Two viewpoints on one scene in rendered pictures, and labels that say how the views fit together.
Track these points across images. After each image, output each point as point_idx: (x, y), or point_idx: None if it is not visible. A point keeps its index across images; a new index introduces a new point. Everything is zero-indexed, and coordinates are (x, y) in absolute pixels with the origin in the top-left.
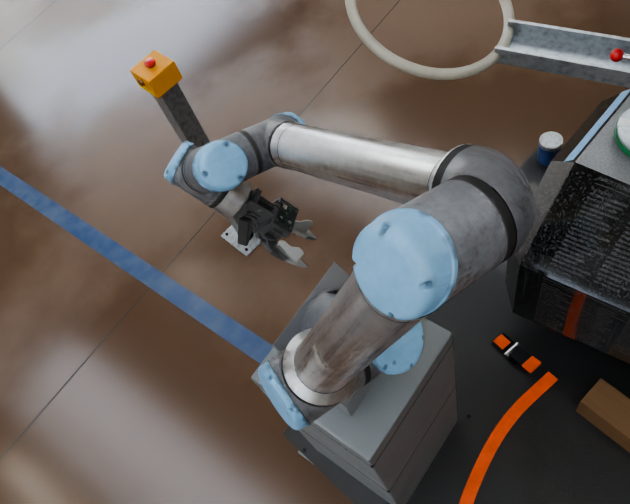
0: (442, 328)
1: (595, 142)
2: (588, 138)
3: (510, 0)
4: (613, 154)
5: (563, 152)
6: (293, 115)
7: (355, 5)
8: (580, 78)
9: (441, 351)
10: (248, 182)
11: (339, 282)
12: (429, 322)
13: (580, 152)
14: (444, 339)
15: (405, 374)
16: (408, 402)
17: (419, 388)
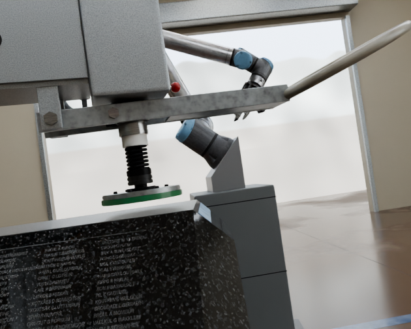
0: (199, 195)
1: (192, 202)
2: (203, 207)
3: (308, 78)
4: (171, 204)
5: (221, 220)
6: (241, 51)
7: (348, 53)
8: (203, 117)
9: (193, 196)
10: (254, 80)
11: (232, 143)
12: (207, 194)
13: (199, 202)
14: (195, 195)
15: (199, 193)
16: (191, 195)
17: (192, 198)
